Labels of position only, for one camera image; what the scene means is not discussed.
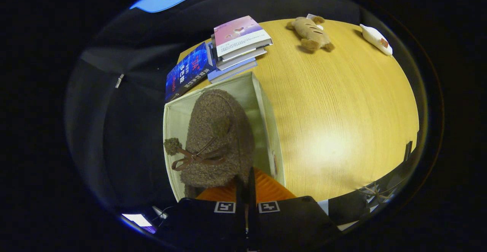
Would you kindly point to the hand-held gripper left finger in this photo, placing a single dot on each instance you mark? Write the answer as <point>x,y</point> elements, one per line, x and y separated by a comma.
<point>240,202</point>

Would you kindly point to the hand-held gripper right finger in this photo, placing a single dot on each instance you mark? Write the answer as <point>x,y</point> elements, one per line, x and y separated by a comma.
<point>252,200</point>

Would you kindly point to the brown fuzzy shoe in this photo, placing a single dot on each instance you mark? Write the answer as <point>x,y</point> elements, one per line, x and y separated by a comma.
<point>220,130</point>

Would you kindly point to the beige fabric storage box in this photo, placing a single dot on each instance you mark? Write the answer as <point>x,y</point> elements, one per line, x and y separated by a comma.
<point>266,122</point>

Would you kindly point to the lit computer screen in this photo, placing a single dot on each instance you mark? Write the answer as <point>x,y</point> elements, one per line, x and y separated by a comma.
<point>137,220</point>

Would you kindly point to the office chair base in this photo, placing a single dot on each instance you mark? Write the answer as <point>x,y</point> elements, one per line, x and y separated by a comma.
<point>374,194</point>

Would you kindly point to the light blue book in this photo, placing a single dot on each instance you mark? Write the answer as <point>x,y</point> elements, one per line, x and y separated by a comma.
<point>232,72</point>

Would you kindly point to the dark blue book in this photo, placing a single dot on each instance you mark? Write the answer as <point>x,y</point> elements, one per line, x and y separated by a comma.
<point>188,71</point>

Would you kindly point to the grey cover book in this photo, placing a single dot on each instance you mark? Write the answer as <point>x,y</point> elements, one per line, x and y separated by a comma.
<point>243,58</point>

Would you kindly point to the pink cover book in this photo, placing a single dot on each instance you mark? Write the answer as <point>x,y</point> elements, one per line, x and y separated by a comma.
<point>239,35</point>

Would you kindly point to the silver clip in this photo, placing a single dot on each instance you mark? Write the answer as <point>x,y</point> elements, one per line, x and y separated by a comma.
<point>119,80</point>

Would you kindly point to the tan bread plush toy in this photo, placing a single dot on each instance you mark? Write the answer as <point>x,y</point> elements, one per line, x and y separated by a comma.
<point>312,34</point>

